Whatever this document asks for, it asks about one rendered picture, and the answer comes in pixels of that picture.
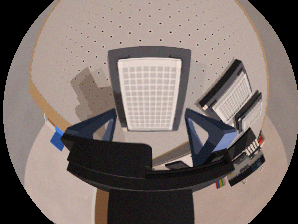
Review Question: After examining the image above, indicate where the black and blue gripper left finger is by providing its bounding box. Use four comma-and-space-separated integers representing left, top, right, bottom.
64, 108, 117, 141

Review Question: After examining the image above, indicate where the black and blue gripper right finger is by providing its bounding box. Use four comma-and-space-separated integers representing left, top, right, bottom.
184, 108, 238, 166

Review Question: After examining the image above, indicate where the white well plate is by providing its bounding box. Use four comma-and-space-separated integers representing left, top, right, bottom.
242, 99, 262, 132
212, 71, 252, 124
118, 57, 182, 130

